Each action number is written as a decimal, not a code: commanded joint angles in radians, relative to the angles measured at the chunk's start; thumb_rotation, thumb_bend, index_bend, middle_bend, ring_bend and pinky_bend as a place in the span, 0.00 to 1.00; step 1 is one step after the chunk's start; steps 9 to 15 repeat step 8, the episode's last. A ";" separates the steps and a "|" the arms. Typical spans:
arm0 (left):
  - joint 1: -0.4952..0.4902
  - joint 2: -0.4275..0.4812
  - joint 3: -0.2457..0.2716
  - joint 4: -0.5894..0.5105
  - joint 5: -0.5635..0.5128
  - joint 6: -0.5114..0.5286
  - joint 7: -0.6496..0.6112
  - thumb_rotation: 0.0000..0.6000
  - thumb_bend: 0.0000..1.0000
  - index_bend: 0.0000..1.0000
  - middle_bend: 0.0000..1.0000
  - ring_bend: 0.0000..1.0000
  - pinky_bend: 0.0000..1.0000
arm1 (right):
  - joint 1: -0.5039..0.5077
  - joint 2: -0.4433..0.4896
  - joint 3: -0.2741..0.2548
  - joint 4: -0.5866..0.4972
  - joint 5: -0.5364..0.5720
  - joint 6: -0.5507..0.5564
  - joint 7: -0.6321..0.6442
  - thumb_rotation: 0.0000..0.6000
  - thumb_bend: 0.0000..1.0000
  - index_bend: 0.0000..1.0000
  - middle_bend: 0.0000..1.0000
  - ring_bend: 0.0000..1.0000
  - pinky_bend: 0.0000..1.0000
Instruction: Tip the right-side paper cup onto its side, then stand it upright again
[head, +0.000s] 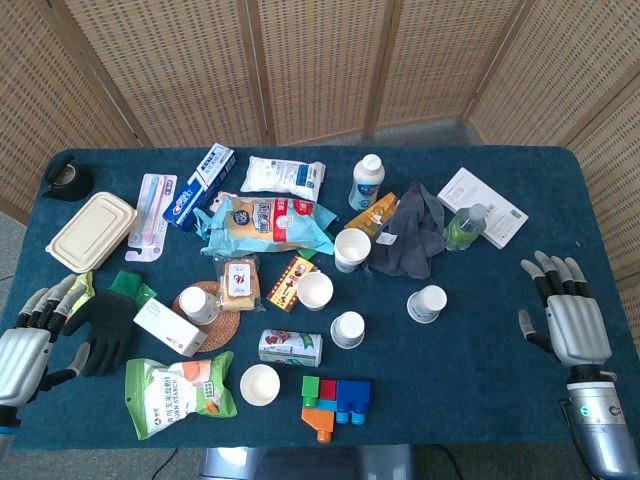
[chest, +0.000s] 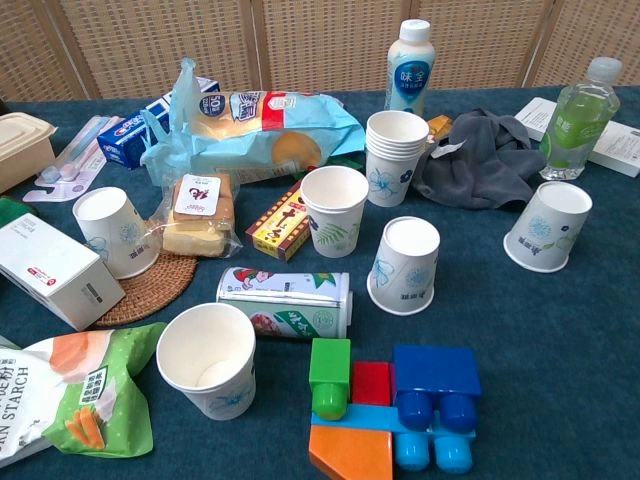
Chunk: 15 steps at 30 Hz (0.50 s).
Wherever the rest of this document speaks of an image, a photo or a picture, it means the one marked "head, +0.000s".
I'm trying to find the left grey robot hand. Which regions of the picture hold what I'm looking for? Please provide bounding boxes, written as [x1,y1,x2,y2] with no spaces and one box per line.
[0,273,91,409]

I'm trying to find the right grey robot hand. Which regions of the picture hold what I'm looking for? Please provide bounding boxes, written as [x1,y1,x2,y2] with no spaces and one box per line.
[517,249,614,369]

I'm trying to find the paper cup green leaf print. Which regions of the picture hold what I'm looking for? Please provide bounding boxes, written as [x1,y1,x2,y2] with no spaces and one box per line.
[406,284,448,325]

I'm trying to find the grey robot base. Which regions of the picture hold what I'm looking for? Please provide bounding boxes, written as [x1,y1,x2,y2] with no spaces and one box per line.
[198,444,417,480]

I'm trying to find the paper cup blue flower print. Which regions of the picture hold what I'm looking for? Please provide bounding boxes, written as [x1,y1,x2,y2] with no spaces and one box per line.
[239,363,281,407]
[329,310,366,350]
[178,287,220,326]

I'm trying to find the paper cup green fern print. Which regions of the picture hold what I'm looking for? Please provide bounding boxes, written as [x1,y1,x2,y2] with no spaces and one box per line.
[296,271,335,312]

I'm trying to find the black glove green cuff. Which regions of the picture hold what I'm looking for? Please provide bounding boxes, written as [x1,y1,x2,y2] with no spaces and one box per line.
[62,269,159,379]

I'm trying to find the yellow green snack packet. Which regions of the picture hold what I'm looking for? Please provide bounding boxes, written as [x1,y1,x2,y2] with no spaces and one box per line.
[67,271,96,321]

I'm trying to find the clear bottle green liquid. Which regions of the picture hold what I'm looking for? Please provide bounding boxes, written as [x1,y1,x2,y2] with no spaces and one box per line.
[443,203,489,251]

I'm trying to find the beige lidded lunch box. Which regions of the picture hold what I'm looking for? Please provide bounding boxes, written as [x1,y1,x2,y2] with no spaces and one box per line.
[44,191,139,275]

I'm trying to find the white cardboard carton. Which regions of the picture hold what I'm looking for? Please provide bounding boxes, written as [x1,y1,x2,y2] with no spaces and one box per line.
[132,297,208,358]

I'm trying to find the green corn starch bag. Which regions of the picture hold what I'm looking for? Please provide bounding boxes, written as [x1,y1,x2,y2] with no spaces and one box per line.
[124,350,239,441]

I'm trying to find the flat white box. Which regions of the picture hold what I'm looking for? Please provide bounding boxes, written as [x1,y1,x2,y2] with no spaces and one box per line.
[436,167,530,250]

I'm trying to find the black tape roll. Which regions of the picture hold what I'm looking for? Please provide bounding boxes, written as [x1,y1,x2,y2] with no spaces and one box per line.
[40,154,95,203]

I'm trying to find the grey cloth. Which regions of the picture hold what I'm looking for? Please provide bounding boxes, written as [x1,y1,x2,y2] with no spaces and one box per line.
[364,181,446,280]

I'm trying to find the pink toothbrush blister pack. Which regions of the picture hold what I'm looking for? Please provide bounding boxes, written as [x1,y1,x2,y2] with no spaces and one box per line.
[124,173,179,264]

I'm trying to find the round woven rattan coaster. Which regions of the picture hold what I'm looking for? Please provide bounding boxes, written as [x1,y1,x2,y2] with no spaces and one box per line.
[171,280,242,354]

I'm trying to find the orange yellow packet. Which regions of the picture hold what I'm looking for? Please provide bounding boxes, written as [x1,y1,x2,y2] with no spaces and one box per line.
[343,192,401,236]

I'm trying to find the wrapped sponge cake slices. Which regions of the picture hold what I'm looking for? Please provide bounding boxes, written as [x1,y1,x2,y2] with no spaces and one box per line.
[213,253,264,314]

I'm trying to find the dark blue toy block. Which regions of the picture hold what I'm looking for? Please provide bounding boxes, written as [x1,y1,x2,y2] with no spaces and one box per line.
[335,380,372,415]

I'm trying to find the blue toothpaste box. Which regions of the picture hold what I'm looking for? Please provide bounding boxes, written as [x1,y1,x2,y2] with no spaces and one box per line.
[162,142,237,234]

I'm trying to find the white yogurt drink bottle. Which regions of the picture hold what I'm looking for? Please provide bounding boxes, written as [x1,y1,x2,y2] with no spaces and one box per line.
[348,153,387,212]

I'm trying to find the light blue toy block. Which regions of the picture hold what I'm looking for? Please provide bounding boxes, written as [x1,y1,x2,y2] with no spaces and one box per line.
[314,398,369,425]

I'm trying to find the green drink can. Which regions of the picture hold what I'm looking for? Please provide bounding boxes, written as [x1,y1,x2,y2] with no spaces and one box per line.
[258,328,324,366]

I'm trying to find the red yellow small box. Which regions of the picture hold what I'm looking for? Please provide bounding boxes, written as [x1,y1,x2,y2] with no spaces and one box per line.
[265,255,317,314]

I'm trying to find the green toy block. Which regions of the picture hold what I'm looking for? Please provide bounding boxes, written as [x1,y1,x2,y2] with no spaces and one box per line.
[301,375,321,407]

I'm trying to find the orange toy block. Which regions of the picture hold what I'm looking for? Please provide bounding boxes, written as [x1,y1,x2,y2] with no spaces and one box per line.
[300,407,336,444]

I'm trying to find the light blue bread bag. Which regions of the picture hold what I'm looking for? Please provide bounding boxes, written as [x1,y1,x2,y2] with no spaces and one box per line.
[192,195,339,257]

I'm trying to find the white powder bag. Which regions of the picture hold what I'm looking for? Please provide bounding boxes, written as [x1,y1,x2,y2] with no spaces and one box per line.
[239,155,327,202]

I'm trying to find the woven folding screen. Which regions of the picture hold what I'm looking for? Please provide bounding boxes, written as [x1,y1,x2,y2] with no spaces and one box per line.
[0,0,640,281]

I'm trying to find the black floor cable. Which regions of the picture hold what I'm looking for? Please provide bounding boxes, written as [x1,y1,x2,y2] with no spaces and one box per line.
[438,444,466,480]
[154,447,180,480]

